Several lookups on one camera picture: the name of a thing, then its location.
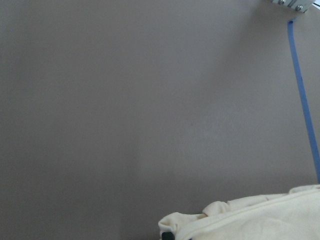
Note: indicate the aluminium frame post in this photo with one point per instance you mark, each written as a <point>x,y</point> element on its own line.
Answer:
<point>290,6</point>

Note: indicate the beige long sleeve printed shirt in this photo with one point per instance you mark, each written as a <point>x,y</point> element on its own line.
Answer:
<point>294,215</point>

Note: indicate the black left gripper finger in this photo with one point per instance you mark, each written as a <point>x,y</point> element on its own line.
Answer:
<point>167,236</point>

